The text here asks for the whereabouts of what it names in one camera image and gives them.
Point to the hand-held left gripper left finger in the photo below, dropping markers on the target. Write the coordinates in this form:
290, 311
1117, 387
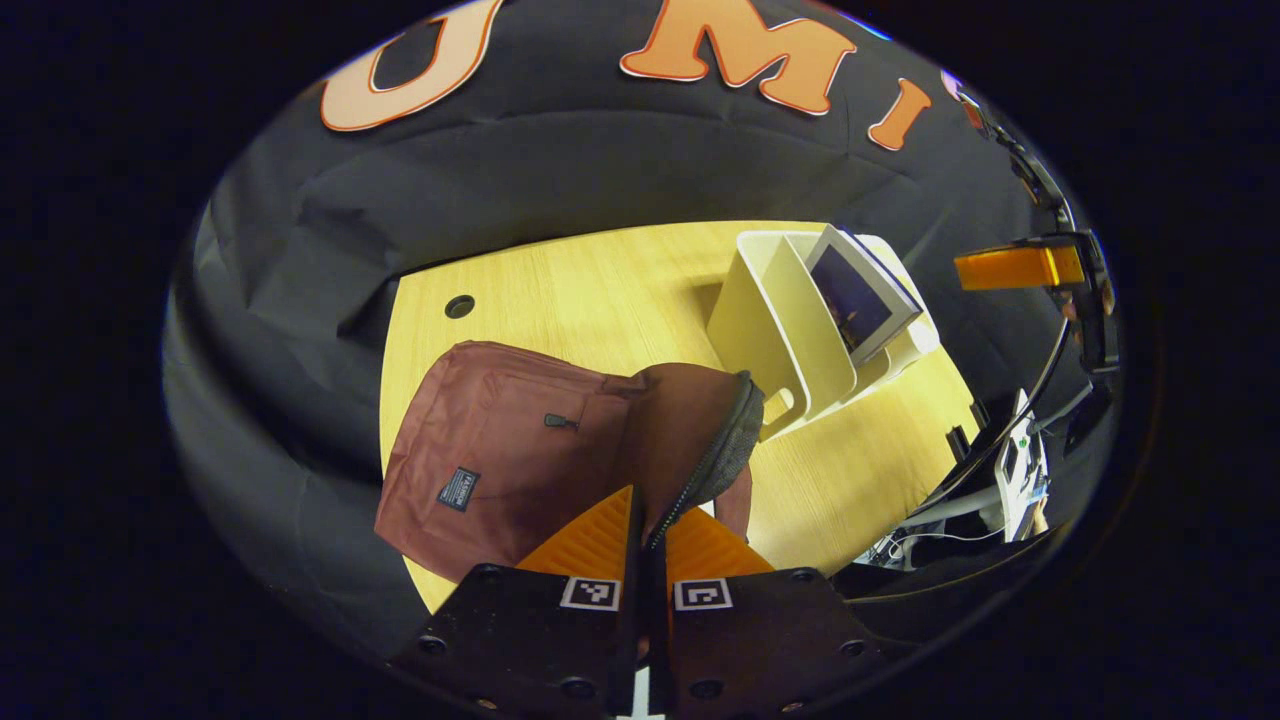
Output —
630, 560

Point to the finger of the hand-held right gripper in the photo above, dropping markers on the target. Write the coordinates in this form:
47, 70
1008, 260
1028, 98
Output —
1015, 268

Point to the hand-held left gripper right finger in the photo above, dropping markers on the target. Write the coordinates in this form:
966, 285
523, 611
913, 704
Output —
660, 610

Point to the blue cover book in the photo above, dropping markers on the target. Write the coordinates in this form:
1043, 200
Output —
850, 310

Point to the maroon schoolbag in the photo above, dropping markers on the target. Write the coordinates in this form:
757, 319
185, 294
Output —
500, 420

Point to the white plastic bookshelf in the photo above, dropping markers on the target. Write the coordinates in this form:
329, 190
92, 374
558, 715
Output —
760, 320

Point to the white electronic device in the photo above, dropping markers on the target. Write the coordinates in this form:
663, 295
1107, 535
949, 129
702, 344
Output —
1022, 470

